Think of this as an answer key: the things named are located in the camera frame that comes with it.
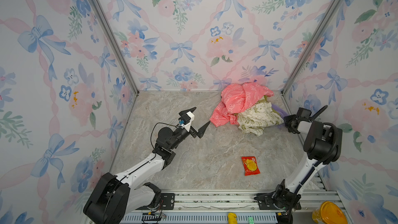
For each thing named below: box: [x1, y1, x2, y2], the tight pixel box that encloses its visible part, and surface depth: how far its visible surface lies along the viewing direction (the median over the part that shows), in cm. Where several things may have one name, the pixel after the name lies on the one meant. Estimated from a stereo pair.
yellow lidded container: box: [311, 201, 348, 224], surface depth 64 cm
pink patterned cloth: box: [209, 82, 275, 128], surface depth 103 cm
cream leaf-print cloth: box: [236, 95, 285, 137], surface depth 97 cm
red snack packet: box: [241, 156, 261, 177], surface depth 85 cm
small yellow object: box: [227, 212, 238, 224], surface depth 70 cm
